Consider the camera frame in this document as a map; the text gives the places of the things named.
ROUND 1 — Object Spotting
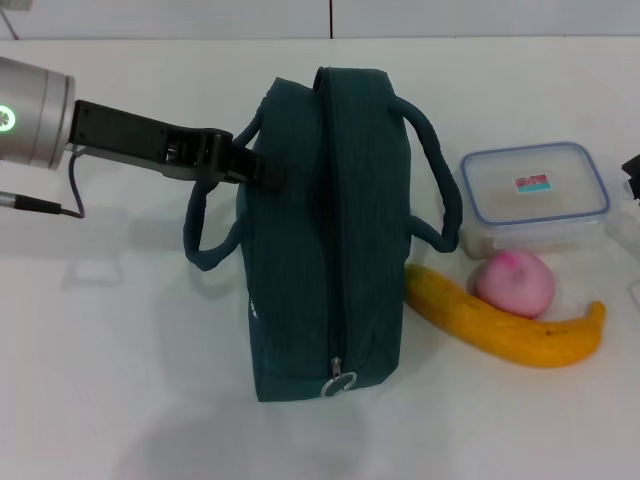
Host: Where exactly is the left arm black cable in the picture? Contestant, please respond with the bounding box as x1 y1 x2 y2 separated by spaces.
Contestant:
0 149 87 220

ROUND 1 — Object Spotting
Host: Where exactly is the yellow banana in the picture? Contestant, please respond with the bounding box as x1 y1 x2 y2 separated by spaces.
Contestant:
403 263 608 370

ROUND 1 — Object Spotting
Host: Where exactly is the pink peach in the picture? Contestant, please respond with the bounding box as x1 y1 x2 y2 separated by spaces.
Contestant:
474 250 557 321

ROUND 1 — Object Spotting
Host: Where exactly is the dark teal insulated lunch bag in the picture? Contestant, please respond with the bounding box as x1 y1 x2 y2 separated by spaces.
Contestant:
183 65 464 403

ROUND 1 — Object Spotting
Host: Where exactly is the clear plastic food container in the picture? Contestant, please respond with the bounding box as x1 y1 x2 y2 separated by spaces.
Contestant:
459 140 613 260

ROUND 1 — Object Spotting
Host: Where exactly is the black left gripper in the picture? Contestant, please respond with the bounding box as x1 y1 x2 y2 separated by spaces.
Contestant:
69 99 288 193

